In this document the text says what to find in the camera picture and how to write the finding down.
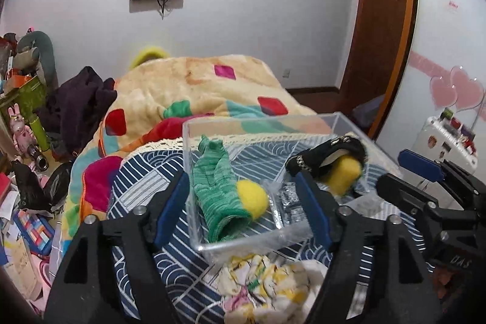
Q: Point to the colourful patchwork blanket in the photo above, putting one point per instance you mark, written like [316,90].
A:
[197,81]

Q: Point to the colourful checked box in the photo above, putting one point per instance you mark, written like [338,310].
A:
[34,233]

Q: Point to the white floral cloth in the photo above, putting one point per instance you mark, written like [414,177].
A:
[265,282]

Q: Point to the green sock with yellow toe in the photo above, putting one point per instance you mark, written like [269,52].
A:
[212,179]

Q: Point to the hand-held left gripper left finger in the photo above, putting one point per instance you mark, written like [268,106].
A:
[172,206]

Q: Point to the pink rabbit figurine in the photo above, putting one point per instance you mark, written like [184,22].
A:
[18,124]

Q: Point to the black sock with yellow toe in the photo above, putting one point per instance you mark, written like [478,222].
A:
[322,157]

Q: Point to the white wall socket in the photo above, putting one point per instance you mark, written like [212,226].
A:
[287,72]

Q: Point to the clear plastic wrapper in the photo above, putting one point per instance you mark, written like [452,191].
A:
[286,200]

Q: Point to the clear plastic box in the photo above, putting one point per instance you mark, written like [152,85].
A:
[246,240]

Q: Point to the blue patterned bed sheet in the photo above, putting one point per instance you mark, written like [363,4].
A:
[144,172]

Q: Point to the green cardboard box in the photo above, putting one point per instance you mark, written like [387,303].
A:
[24,92]

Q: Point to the grey plush toy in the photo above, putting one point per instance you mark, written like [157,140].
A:
[36,50]

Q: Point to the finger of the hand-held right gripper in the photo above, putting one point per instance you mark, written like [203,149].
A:
[404,191]
[419,164]

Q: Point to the dark purple clothing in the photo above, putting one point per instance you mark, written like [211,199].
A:
[76,100]

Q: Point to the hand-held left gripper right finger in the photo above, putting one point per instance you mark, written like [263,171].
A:
[311,206]

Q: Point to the brown wooden door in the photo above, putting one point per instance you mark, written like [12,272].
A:
[379,20]

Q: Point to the green bottle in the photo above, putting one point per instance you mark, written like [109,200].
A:
[39,132]

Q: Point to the pink heart wall stickers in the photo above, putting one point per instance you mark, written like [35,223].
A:
[453,90]

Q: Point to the black plastic bag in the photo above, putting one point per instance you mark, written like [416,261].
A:
[57,183]

